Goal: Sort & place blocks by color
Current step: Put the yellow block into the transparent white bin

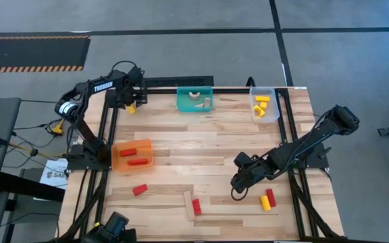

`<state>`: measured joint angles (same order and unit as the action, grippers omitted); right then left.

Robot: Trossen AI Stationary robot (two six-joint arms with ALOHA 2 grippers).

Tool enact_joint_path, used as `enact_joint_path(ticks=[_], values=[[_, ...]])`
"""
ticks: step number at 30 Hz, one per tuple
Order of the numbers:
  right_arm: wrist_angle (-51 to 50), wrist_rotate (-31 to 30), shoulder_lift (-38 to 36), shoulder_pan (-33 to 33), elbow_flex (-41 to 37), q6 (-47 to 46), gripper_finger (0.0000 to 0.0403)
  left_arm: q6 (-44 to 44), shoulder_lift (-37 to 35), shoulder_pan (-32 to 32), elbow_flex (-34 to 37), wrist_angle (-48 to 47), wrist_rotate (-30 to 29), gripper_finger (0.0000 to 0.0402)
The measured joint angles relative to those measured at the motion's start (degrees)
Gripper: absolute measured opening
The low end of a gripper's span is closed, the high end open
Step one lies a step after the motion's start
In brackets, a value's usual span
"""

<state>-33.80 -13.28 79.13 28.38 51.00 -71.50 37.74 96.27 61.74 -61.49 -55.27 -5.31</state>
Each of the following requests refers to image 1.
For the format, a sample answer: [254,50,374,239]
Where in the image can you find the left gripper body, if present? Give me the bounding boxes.
[114,86,149,109]

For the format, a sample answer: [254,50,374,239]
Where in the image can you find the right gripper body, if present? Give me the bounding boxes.
[230,151,267,194]

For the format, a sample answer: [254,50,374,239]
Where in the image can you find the red arch block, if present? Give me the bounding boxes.
[191,198,203,216]

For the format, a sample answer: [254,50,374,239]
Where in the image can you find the long natural wood plank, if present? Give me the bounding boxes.
[183,190,196,222]

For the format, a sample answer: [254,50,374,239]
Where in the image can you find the orange translucent plastic bin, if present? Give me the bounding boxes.
[111,138,155,172]

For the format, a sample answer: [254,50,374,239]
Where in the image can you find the teal translucent plastic bin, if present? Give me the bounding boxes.
[176,86,214,113]

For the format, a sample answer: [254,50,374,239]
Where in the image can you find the black floor plate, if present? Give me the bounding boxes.
[143,76,215,88]

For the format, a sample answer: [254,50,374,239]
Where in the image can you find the clear plastic bin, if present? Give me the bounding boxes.
[249,86,281,124]

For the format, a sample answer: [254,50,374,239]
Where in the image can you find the white printed paper sheet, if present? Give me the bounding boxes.
[40,158,70,190]

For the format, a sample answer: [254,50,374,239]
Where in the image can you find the black hazard-striped floor mat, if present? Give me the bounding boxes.
[0,35,91,74]

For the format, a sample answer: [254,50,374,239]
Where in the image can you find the black aluminium table frame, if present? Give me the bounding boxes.
[59,87,344,242]

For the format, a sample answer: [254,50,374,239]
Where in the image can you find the yellow cable with plug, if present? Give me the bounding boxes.
[47,118,66,136]

